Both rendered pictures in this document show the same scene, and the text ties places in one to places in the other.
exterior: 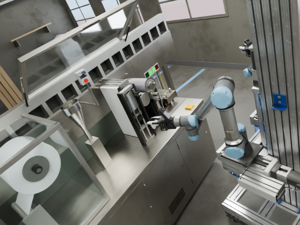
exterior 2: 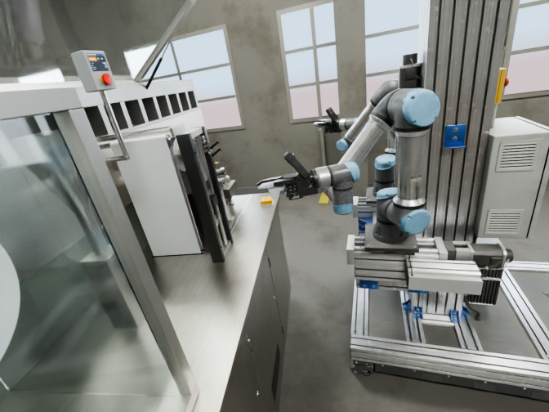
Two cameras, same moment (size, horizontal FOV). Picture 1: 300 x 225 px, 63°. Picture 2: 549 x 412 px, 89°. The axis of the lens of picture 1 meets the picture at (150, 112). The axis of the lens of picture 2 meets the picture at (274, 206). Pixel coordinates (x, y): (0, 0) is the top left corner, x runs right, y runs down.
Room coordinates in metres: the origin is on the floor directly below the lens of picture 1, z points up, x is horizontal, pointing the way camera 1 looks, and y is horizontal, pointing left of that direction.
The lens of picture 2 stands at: (0.79, 0.61, 1.57)
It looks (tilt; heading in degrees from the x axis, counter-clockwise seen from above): 24 degrees down; 320
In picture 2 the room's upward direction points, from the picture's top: 10 degrees counter-clockwise
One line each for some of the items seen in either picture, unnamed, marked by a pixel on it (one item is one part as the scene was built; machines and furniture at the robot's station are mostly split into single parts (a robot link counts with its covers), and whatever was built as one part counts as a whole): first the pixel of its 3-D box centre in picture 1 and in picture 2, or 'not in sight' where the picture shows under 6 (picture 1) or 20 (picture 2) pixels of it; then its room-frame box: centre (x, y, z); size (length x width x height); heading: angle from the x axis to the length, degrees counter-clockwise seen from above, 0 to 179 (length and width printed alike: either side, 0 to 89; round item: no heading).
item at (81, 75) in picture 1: (83, 77); (96, 71); (1.76, 0.35, 1.66); 0.07 x 0.07 x 0.10; 27
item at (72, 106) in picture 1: (71, 107); not in sight; (1.72, 0.53, 1.50); 0.14 x 0.14 x 0.06
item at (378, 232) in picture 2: (240, 145); (390, 226); (1.31, -0.51, 0.87); 0.15 x 0.15 x 0.10
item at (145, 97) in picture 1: (135, 98); not in sight; (2.11, 0.07, 1.18); 0.26 x 0.12 x 0.12; 39
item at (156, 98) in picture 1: (158, 105); (221, 194); (2.03, -0.10, 1.05); 0.06 x 0.05 x 0.31; 39
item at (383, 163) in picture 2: not in sight; (386, 167); (1.55, -0.95, 0.98); 0.13 x 0.12 x 0.14; 93
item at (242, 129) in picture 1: (237, 133); (390, 203); (1.31, -0.50, 0.98); 0.13 x 0.12 x 0.14; 145
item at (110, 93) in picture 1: (118, 111); (152, 201); (2.00, 0.26, 1.17); 0.34 x 0.05 x 0.54; 39
